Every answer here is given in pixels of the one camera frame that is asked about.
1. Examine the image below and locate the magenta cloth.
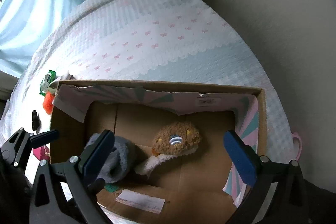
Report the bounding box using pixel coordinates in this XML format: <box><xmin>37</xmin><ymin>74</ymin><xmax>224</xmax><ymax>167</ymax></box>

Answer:
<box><xmin>33</xmin><ymin>145</ymin><xmax>50</xmax><ymax>162</ymax></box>

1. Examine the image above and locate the small black cloth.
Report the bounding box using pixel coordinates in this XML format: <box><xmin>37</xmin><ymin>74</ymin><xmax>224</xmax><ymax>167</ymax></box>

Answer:
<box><xmin>32</xmin><ymin>110</ymin><xmax>40</xmax><ymax>131</ymax></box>

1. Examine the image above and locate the orange pompom ball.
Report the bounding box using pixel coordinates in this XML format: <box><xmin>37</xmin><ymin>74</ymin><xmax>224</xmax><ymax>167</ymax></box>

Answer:
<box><xmin>42</xmin><ymin>92</ymin><xmax>55</xmax><ymax>115</ymax></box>

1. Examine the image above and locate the green snack packet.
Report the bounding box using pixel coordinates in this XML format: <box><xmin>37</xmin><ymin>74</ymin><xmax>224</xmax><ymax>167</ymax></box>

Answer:
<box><xmin>39</xmin><ymin>70</ymin><xmax>56</xmax><ymax>96</ymax></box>

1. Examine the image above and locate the light grey sock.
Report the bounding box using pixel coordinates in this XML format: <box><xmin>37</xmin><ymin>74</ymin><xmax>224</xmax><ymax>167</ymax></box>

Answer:
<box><xmin>56</xmin><ymin>73</ymin><xmax>73</xmax><ymax>81</ymax></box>

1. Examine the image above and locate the pink item beside bed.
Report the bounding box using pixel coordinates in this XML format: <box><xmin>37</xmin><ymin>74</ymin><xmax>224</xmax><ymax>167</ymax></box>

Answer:
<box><xmin>291</xmin><ymin>132</ymin><xmax>303</xmax><ymax>161</ymax></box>

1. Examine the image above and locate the open cardboard box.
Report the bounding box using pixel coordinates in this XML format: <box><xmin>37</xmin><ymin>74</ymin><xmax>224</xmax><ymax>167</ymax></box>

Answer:
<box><xmin>51</xmin><ymin>80</ymin><xmax>266</xmax><ymax>223</ymax></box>

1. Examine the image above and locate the light blue hanging sheet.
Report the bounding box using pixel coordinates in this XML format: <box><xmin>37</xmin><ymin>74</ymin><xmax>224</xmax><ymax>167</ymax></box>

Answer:
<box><xmin>1</xmin><ymin>0</ymin><xmax>85</xmax><ymax>77</ymax></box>

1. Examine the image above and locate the patterned bed cover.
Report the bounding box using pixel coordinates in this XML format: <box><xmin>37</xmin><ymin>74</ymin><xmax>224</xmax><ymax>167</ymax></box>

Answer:
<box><xmin>1</xmin><ymin>0</ymin><xmax>294</xmax><ymax>223</ymax></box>

